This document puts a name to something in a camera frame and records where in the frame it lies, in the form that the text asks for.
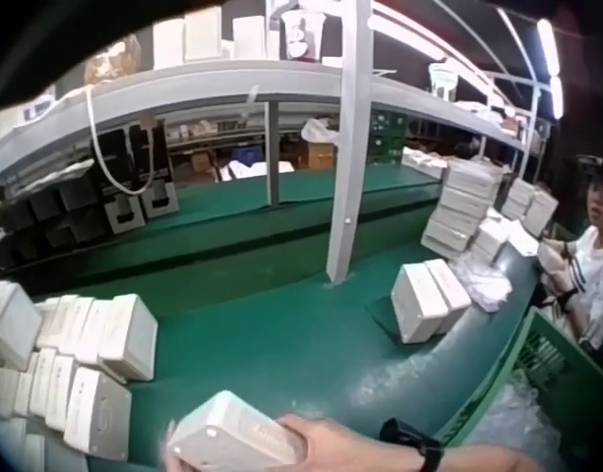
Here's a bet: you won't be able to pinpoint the person's right hand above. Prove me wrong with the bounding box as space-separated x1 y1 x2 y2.
274 414 396 472

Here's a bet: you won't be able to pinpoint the white carton box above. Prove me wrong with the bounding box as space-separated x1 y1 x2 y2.
165 389 308 472

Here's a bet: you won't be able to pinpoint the black wrist band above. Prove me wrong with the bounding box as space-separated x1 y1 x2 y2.
378 417 446 472

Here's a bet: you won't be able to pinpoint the white ribbed box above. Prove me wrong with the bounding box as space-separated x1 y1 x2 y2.
423 258 473 335
390 264 452 345

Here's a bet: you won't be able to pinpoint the heap of clear plastic wrap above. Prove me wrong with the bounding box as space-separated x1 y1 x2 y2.
470 381 580 472

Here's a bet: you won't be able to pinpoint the pile of white boxes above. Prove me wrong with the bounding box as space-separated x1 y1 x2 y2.
0 279 159 472

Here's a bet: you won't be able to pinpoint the clear plastic bags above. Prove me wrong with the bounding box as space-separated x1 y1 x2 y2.
451 253 516 315

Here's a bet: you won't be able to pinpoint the grey foam holder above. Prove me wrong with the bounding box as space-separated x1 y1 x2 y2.
141 177 181 220
103 194 148 235

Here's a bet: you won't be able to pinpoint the green plastic crate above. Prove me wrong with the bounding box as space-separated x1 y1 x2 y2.
436 307 603 472

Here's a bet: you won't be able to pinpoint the background storage shelves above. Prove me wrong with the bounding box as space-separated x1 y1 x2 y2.
165 110 411 184

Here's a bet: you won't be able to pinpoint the tall stack of white packs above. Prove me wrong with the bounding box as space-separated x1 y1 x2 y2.
420 154 561 265

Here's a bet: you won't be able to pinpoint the grey overhead shelf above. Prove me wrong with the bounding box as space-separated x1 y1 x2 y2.
0 0 553 171

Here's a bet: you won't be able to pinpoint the fluorescent tube light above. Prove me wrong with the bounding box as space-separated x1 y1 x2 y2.
535 18 565 120

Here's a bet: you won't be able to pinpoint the grey metal post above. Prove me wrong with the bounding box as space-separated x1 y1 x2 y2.
325 0 375 287

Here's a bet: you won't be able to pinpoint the white hanging cable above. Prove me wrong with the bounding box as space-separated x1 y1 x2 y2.
84 87 144 198

